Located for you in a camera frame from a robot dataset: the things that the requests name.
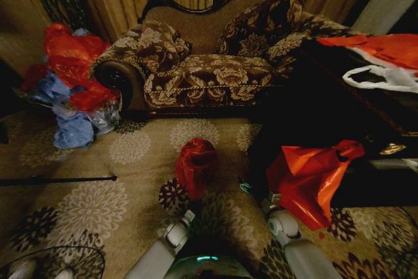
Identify trash bin with red liner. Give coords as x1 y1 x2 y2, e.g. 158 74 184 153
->
174 137 219 202

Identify red plastic garbage bag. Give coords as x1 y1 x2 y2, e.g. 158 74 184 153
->
265 139 366 231

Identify white plastic bag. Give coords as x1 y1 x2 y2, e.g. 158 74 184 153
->
342 64 418 94

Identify flat red plastic bag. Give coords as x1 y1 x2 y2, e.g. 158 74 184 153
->
317 33 418 71

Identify crumpled red plastic bag pile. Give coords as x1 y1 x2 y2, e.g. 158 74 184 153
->
21 23 120 112

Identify beige floral pattern rug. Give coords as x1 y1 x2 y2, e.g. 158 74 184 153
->
0 108 418 279

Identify dark wooden table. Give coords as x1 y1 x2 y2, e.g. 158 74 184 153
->
248 32 418 210

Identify floral upholstered sofa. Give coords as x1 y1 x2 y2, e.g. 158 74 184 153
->
89 0 357 113

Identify brass table fitting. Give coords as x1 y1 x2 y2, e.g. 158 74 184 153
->
378 142 408 156

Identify thin black rod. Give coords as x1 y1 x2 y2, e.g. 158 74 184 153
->
0 175 118 188

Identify crumpled blue plastic bags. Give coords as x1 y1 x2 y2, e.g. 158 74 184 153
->
31 27 122 150

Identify small floral cushion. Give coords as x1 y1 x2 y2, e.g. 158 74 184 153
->
136 20 193 74

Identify large floral cushion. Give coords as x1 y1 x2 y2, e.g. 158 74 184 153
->
216 0 305 61

